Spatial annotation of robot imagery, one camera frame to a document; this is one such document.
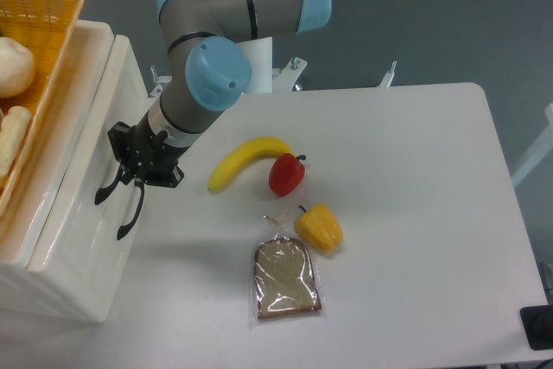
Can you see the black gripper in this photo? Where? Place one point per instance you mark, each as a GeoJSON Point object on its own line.
{"type": "Point", "coordinates": [144, 155]}

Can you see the white drawer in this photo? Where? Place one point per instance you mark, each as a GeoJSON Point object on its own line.
{"type": "Point", "coordinates": [78, 255]}

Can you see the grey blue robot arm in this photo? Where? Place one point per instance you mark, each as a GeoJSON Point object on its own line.
{"type": "Point", "coordinates": [209, 73]}

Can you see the cream toy corn cob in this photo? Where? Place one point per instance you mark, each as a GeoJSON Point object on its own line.
{"type": "Point", "coordinates": [13, 129]}

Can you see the yellow toy banana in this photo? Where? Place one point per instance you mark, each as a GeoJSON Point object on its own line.
{"type": "Point", "coordinates": [237, 160]}

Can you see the white round toy vegetable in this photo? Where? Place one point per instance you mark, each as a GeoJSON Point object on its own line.
{"type": "Point", "coordinates": [17, 68]}

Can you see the orange plastic basket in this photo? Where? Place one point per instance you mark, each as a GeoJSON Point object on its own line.
{"type": "Point", "coordinates": [35, 35]}

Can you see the red toy bell pepper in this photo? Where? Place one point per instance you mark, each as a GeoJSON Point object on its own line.
{"type": "Point", "coordinates": [286, 174]}

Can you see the yellow toy bell pepper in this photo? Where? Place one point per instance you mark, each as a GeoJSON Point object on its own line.
{"type": "Point", "coordinates": [319, 227]}

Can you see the bagged bread slice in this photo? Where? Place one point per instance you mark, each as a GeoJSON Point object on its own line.
{"type": "Point", "coordinates": [285, 280]}

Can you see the black device at edge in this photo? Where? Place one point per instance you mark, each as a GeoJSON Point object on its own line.
{"type": "Point", "coordinates": [537, 322]}

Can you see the lower drawer black handle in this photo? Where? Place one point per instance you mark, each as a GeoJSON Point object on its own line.
{"type": "Point", "coordinates": [136, 207]}

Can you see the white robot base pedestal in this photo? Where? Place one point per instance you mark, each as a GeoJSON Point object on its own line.
{"type": "Point", "coordinates": [264, 77]}

